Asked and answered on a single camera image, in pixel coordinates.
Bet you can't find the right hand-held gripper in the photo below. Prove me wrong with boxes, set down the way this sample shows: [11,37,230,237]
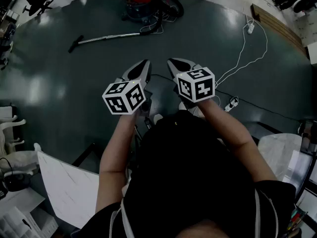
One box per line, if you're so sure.
[167,58,216,108]

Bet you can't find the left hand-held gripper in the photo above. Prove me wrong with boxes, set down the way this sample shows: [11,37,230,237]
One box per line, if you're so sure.
[102,59,153,116]

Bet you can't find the metal vacuum wand with nozzle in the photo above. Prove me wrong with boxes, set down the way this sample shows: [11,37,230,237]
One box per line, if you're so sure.
[77,32,141,45]

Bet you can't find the person's right forearm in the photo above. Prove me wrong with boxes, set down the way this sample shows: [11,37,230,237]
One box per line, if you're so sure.
[198,98,278,183]

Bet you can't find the person's left forearm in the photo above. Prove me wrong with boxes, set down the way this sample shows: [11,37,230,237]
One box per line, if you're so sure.
[95,112,139,214]

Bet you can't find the wooden platform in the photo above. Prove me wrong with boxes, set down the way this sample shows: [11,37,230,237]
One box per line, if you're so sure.
[250,3,309,58]

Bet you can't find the marble table top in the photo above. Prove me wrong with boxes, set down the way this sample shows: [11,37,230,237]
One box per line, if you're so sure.
[257,132,303,182]

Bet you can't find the white marble board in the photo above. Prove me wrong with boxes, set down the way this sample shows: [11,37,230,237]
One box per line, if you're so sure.
[36,150,100,230]

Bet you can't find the white ornate chair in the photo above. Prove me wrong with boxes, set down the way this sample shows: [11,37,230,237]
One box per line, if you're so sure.
[0,105,27,156]

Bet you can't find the black round appliance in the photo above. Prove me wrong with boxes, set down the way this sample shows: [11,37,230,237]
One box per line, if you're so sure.
[3,171,32,192]

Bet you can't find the colourful stationery holder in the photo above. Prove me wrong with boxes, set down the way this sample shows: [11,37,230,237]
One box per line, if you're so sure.
[287,207,308,238]

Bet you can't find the white cardboard boxes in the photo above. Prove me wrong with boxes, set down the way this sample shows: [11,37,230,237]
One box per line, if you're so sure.
[0,189,60,238]

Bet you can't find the black floor cable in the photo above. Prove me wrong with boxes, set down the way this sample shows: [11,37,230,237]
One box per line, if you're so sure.
[150,74,302,121]

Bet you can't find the long white cable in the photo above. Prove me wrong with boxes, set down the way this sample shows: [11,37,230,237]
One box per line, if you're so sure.
[214,13,269,89]

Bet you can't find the white shoulder strap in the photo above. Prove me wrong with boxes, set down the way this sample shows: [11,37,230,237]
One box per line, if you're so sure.
[108,182,136,238]
[254,188,279,238]

